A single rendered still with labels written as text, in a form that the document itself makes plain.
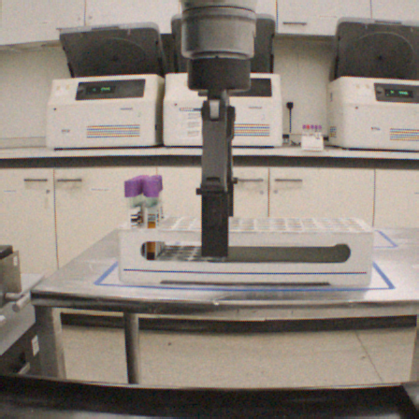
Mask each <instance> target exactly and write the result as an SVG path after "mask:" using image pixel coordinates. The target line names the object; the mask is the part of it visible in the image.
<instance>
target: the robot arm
mask: <svg viewBox="0 0 419 419"><path fill-rule="evenodd" d="M177 1H179V2H181V14H182V17H181V23H182V37H181V54H182V56H185V57H188V58H192V59H191V60H188V61H187V88H188V90H190V91H191V92H197V93H208V94H207V100H204V101H203V104H202V107H201V118H202V121H203V122H202V137H203V151H202V152H201V181H200V184H199V188H195V193H196V194H197V195H201V256H228V255H229V217H234V184H238V177H233V176H234V172H233V150H232V140H233V139H234V137H235V120H236V116H237V110H236V107H233V106H232V105H229V93H240V92H246V91H248V90H249V89H250V86H251V61H249V60H247V59H250V58H253V57H254V56H255V50H254V38H255V24H256V17H255V14H256V8H255V6H256V2H257V0H177Z"/></svg>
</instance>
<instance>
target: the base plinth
mask: <svg viewBox="0 0 419 419"><path fill-rule="evenodd" d="M417 316H418V314H411V315H397V316H367V317H351V318H333V319H322V318H312V319H288V320H267V319H265V321H264V320H251V321H227V320H191V319H171V318H161V317H160V318H139V317H138V329H139V330H171V331H178V332H228V333H244V332H282V331H285V332H306V331H326V330H339V331H343V330H359V329H373V328H387V327H391V328H401V327H414V326H416V324H417ZM60 321H61V324H62V325H76V326H94V327H114V328H120V329H124V327H123V317H122V316H109V315H89V314H71V313H70V312H60Z"/></svg>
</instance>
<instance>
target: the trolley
mask: <svg viewBox="0 0 419 419"><path fill-rule="evenodd" d="M371 228H372V229H373V230H374V255H373V258H372V278H371V284H358V285H347V284H335V285H330V284H323V283H306V284H283V283H267V284H240V283H196V282H160V283H159V282H120V280H119V263H118V254H117V228H116V229H114V230H113V231H111V232H110V233H108V234H107V235H105V236H104V237H103V238H101V239H100V240H98V241H97V242H96V243H94V244H93V245H92V246H90V247H89V248H87V249H86V250H84V251H83V252H81V253H79V255H78V256H76V257H75V258H73V259H72V260H70V261H69V262H67V263H66V264H65V265H64V266H63V267H61V268H59V269H58V270H56V271H55V272H54V273H52V275H50V276H49V277H48V278H47V279H45V280H44V281H42V282H40V283H39V284H37V285H36V286H35V287H34V288H33V289H31V290H30V295H31V305H33V306H34V308H35V317H36V332H37V346H38V347H39V359H40V366H41V372H42V376H45V377H52V378H65V379H66V368H65V353H64V346H63V338H62V324H61V321H60V308H61V309H70V310H88V311H108V312H122V313H123V327H124V339H125V360H126V367H127V380H128V383H129V384H142V382H141V360H140V347H139V335H138V315H139V314H158V315H172V316H193V317H227V318H252V317H262V318H288V317H296V318H312V317H328V318H333V317H351V316H360V317H367V316H383V315H390V316H397V315H411V314H418V316H417V324H416V332H415V339H414V348H413V353H412V365H411V376H410V379H409V382H414V381H419V227H408V226H401V227H371ZM334 244H336V243H321V244H315V243H258V242H229V246H253V245H274V246H325V245H329V246H330V245H334Z"/></svg>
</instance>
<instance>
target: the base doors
mask: <svg viewBox="0 0 419 419"><path fill-rule="evenodd" d="M374 171H375V177H374ZM233 172H234V176H233V177H238V178H241V179H258V178H261V179H263V181H238V184H234V217H268V167H233ZM138 175H150V176H151V175H161V176H162V184H163V190H162V201H163V216H201V195H197V194H196V193H195V188H199V184H200V181H201V167H157V172H156V167H153V168H84V169H54V168H37V169H0V245H13V251H19V259H20V269H21V273H22V274H43V275H45V279H47V278H48V277H49V276H50V275H52V273H54V272H55V271H56V270H58V269H59V268H61V267H63V266H64V265H65V264H66V263H67V262H69V261H70V260H72V259H73V258H75V257H76V256H78V255H79V253H81V252H83V251H84V250H86V249H87V248H89V247H90V246H92V245H93V244H94V243H96V242H97V241H98V240H100V239H101V238H103V237H104V236H105V235H107V234H108V233H110V232H111V231H113V230H114V229H116V228H117V227H118V226H120V225H121V224H124V222H125V221H126V206H125V197H124V190H123V182H124V181H127V180H128V179H132V178H133V177H135V176H138ZM28 178H29V179H33V180H45V179H46V178H48V182H44V181H24V179H28ZM61 178H63V179H79V178H81V179H82V181H57V179H61ZM277 178H279V179H295V180H297V178H299V179H300V180H302V182H276V181H275V179H277ZM90 187H95V188H110V192H106V193H98V192H90ZM3 189H17V193H3ZM275 189H276V190H277V191H278V193H277V194H274V193H273V191H274V190H275ZM46 190H50V193H49V194H47V198H48V208H47V209H45V198H46ZM261 190H262V191H263V192H264V193H263V195H260V194H259V192H260V191H261ZM413 192H419V171H413V170H385V169H375V170H374V169H338V168H269V217H296V218H358V219H362V220H363V221H364V222H365V223H367V224H368V225H369V227H401V226H408V227H419V195H414V194H413ZM373 196H374V200H373ZM372 220H373V223H372ZM56 233H57V236H56ZM58 258H59V261H58ZM63 312H70V313H71V314H89V315H109V316H123V313H122V312H108V311H88V310H70V309H63ZM138 317H139V318H160V317H161V318H171V319H191V320H227V321H251V320H264V321H265V318H262V317H252V318H227V317H193V316H172V315H158V314H139V315H138Z"/></svg>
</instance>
